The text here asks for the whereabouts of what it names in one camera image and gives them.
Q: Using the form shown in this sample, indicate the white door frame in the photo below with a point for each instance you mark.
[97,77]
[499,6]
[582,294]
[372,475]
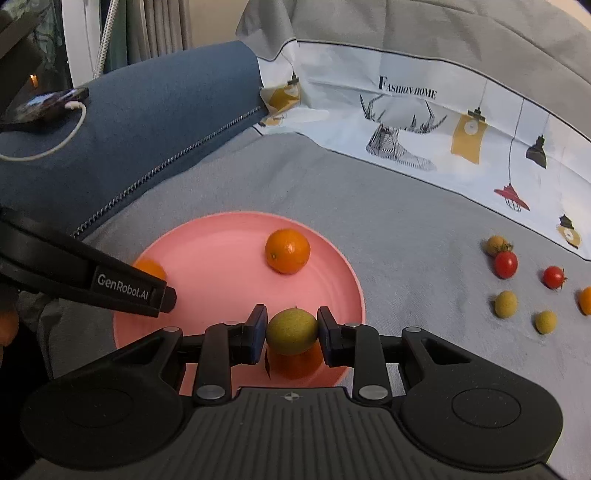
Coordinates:
[81,37]

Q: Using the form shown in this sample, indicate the brownish green cherry tomato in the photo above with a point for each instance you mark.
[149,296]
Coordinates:
[495,244]

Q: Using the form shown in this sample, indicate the red cherry tomato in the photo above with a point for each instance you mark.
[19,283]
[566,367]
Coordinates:
[505,265]
[553,277]

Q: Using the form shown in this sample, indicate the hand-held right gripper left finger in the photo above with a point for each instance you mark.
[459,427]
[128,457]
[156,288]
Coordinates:
[256,334]

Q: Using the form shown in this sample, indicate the grey curtain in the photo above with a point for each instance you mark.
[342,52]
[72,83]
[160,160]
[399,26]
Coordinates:
[161,23]

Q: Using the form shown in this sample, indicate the orange cherry tomato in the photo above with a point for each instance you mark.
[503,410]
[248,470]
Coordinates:
[586,301]
[287,251]
[150,268]
[295,367]

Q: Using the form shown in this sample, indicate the blue fabric cushion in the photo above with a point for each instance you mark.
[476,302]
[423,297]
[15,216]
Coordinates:
[152,115]

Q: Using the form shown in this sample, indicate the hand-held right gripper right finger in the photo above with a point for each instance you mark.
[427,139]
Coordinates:
[326,337]

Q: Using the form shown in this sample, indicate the person's left hand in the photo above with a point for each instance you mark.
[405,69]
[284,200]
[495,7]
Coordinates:
[8,328]

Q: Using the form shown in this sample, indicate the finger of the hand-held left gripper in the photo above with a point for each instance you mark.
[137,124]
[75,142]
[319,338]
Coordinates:
[69,267]

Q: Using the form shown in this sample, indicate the black smartphone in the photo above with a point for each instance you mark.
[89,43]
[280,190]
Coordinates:
[41,107]

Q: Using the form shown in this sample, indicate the pink round plate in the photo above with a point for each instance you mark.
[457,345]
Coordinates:
[221,258]

